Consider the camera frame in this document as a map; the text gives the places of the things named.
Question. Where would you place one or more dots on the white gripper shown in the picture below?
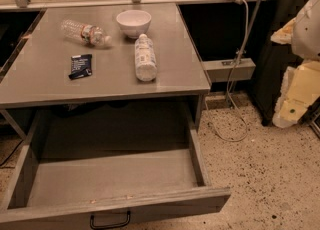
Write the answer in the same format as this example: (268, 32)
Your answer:
(308, 30)

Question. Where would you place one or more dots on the clear plastic water bottle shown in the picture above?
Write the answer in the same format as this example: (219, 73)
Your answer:
(86, 34)

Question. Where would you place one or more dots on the open grey top drawer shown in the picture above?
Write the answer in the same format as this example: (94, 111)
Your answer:
(144, 158)

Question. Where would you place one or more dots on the white ceramic bowl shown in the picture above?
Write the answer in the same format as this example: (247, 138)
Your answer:
(133, 23)

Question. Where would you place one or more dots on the grey metal cabinet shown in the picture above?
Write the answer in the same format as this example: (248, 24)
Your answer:
(39, 75)

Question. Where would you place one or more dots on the dark blue snack packet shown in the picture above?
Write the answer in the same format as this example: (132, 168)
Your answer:
(81, 66)

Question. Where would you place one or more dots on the grey metal side bracket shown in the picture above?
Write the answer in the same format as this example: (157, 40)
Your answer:
(223, 70)

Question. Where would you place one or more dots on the black drawer handle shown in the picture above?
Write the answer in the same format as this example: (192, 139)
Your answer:
(95, 224)

